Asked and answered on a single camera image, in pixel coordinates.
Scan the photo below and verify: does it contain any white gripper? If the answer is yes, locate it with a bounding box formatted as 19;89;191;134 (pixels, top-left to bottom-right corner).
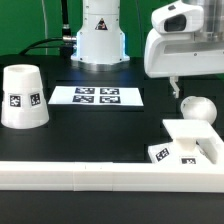
144;29;224;98

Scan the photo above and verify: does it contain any white lamp bulb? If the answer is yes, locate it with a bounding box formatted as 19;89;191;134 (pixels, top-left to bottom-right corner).
180;96;217;124

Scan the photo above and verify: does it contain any white lamp base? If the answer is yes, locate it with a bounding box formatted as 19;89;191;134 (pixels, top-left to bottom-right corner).
148;119;213;165

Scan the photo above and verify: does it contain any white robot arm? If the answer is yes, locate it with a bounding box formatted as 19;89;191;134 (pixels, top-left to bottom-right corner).
71;0;224;91

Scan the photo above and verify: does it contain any white lamp shade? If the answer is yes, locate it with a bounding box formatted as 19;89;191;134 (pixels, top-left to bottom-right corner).
1;64;49;129

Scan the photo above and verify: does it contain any white marker sheet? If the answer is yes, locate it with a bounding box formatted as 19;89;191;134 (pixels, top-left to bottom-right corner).
49;86;143;106

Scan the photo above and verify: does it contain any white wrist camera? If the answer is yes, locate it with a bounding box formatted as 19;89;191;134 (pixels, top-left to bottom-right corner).
151;0;204;34

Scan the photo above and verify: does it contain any black cable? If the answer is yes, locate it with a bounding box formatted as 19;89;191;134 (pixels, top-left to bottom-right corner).
19;35;78;56

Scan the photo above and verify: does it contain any white front fence rail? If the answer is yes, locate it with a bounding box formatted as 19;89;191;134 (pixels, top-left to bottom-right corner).
0;161;224;193

